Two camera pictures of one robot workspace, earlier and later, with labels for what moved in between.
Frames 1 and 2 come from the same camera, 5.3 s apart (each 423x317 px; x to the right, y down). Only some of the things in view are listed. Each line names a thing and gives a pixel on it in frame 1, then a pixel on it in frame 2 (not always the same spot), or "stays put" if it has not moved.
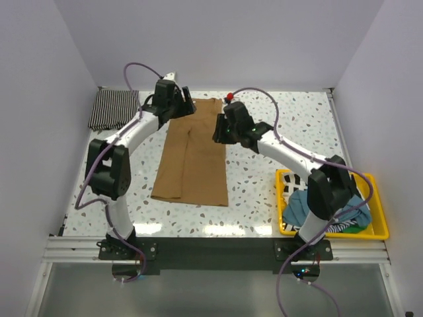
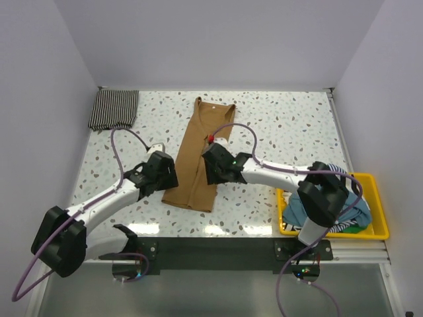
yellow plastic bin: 373,195 stays put
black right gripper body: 234,133 → 214,175
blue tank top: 297,207 stays put
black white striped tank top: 114,109 stays put
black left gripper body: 177,105 → 168,179
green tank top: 353,229 stays put
